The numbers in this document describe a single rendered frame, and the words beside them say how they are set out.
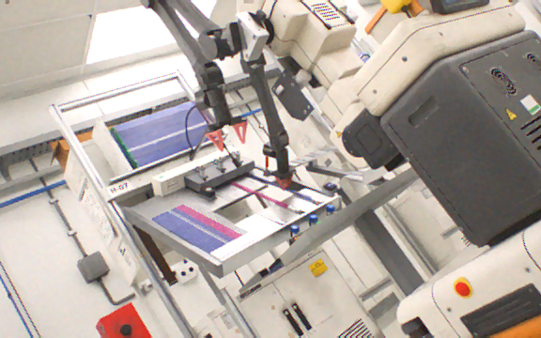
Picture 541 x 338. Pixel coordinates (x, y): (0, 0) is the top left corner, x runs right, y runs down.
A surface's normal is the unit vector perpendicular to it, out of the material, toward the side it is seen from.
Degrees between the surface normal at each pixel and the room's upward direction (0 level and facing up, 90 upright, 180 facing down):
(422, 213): 90
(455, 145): 92
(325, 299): 90
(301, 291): 90
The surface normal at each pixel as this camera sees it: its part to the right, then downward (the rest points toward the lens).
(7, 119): 0.40, -0.50
